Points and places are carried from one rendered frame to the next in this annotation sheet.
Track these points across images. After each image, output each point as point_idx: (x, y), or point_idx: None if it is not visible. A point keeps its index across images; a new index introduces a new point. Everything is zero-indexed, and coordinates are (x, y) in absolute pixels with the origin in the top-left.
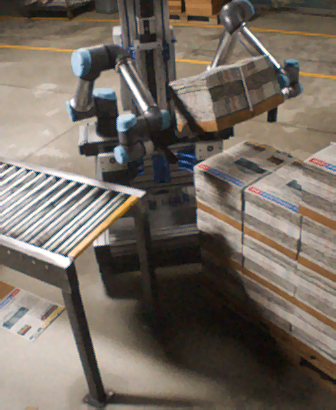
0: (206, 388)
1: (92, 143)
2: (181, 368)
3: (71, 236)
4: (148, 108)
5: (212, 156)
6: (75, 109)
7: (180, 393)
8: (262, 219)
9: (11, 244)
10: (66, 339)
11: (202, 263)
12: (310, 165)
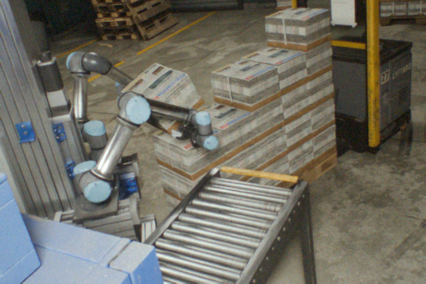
0: (293, 247)
1: (117, 209)
2: (277, 262)
3: (270, 188)
4: (188, 109)
5: (174, 144)
6: (111, 179)
7: (299, 259)
8: (234, 138)
9: (284, 215)
10: None
11: None
12: (251, 79)
